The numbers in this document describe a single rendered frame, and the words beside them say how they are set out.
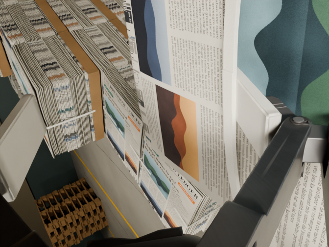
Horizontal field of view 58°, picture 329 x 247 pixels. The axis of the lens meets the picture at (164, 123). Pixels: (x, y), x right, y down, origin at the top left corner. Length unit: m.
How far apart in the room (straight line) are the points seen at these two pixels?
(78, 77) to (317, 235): 0.96
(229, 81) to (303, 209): 0.10
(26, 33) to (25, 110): 1.14
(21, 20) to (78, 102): 0.45
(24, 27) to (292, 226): 1.27
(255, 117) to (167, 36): 0.13
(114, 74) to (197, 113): 0.84
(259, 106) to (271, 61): 0.04
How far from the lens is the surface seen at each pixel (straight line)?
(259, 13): 0.19
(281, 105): 0.18
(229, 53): 0.18
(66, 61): 1.16
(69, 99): 1.13
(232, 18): 0.18
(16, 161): 0.18
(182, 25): 0.25
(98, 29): 1.34
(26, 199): 9.37
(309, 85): 0.18
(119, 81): 1.07
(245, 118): 0.18
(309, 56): 0.17
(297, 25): 0.17
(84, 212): 7.38
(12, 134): 0.18
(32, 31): 1.34
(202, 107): 0.26
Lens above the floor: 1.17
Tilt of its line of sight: 26 degrees down
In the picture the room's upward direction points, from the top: 113 degrees counter-clockwise
